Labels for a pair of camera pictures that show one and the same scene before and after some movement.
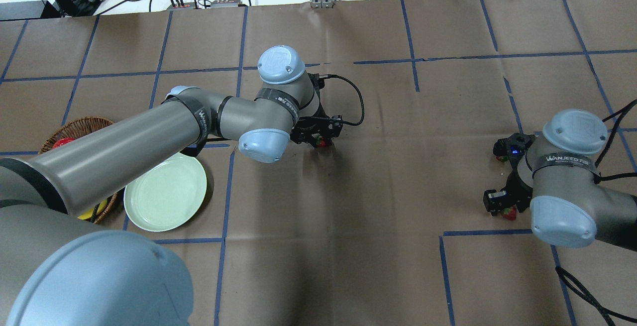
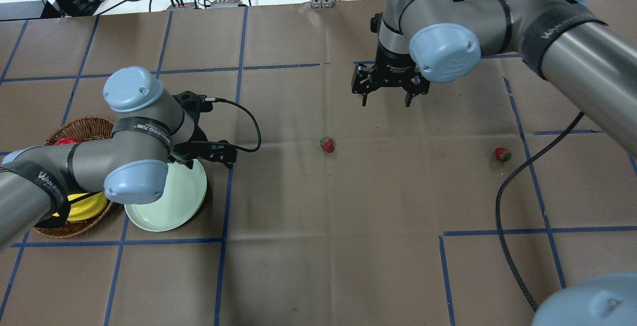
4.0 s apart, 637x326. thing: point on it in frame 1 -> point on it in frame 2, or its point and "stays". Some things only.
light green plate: [168, 197] stays
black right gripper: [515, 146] -> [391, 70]
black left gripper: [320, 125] -> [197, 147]
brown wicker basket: [76, 128] stays
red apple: [62, 142] stays
